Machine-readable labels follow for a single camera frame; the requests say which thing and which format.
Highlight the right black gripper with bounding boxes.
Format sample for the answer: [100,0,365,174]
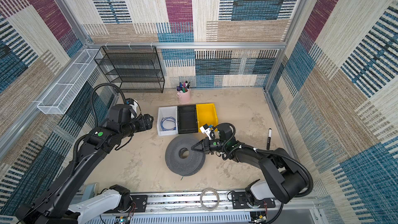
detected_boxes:
[191,136,227,154]

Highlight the grey filament spool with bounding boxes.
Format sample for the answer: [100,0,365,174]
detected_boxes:
[165,134,206,177]

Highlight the blue ethernet cable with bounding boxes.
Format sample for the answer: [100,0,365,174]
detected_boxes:
[160,116,177,131]

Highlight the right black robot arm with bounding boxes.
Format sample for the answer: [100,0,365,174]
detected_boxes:
[191,123,314,204]

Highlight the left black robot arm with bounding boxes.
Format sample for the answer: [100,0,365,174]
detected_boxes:
[16,84,154,224]

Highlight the white plastic bin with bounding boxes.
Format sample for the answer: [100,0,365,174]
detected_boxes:
[157,106,178,136]

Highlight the black plastic bin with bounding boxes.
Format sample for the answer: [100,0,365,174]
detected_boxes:
[177,105,199,134]

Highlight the yellow plastic bin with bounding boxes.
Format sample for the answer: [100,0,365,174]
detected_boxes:
[196,103,219,133]

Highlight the clear tubing coil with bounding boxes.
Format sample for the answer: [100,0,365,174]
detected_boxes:
[199,188,220,212]

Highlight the pink pen cup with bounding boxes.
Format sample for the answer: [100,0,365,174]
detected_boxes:
[176,81,191,104]

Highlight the black mesh shelf rack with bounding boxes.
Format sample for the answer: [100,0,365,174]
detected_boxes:
[94,46,165,93]

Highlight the black marker pen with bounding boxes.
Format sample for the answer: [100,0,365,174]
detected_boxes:
[266,129,272,150]

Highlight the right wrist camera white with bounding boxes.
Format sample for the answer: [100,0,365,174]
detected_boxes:
[200,124,216,140]

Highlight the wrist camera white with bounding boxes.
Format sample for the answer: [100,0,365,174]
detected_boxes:
[126,98,138,112]
[200,124,216,140]

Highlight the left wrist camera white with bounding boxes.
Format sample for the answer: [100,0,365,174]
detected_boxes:
[126,98,138,112]

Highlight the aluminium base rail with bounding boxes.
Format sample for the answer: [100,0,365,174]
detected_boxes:
[89,189,328,224]

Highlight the white wire mesh basket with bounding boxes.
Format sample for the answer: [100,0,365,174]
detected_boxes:
[37,49,98,115]

